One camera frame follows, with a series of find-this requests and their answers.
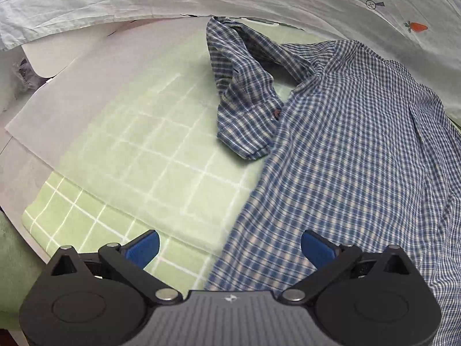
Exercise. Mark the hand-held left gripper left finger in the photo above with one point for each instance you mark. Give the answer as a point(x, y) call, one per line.
point(144, 247)

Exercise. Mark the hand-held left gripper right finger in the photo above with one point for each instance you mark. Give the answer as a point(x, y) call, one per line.
point(317, 247)

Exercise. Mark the blue plaid shirt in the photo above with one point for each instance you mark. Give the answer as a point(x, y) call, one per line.
point(342, 144)

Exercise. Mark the green grid mat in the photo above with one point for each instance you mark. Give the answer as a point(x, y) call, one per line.
point(72, 216)

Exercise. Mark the translucent plastic sheet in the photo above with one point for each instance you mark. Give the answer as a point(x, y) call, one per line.
point(119, 122)

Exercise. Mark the green cloth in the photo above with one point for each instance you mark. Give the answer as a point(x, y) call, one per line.
point(18, 270)

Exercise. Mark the dark plastic bag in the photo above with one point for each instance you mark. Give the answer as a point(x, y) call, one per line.
point(27, 74)

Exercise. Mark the white board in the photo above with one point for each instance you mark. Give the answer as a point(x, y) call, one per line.
point(61, 54)

